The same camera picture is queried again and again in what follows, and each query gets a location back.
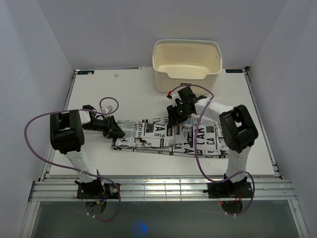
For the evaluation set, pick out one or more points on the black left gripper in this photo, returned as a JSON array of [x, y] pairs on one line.
[[113, 130]]

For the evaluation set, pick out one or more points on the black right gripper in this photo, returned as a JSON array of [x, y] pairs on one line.
[[174, 119]]

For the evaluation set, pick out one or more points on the newspaper print trousers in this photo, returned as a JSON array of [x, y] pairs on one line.
[[155, 136]]

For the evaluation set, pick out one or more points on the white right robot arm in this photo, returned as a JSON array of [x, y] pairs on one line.
[[238, 131]]

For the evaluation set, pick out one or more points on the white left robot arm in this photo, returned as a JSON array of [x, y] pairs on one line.
[[67, 137]]

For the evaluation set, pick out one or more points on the cream perforated plastic basket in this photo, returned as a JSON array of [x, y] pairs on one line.
[[178, 62]]

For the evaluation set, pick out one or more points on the blue label sticker left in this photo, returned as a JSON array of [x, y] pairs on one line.
[[85, 72]]

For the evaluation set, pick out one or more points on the blue label sticker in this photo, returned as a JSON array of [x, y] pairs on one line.
[[234, 71], [85, 72]]

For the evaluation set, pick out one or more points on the blue label sticker right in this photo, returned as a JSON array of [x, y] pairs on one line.
[[234, 71]]

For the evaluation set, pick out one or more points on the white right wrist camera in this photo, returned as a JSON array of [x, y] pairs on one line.
[[173, 96]]

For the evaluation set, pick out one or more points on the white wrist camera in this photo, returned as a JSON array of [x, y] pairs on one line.
[[173, 96], [109, 109]]

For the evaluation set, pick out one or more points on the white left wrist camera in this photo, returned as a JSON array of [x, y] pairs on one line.
[[109, 109]]

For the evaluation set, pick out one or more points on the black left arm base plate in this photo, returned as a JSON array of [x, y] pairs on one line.
[[111, 191]]

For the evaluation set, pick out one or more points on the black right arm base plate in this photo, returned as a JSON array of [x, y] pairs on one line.
[[227, 190]]

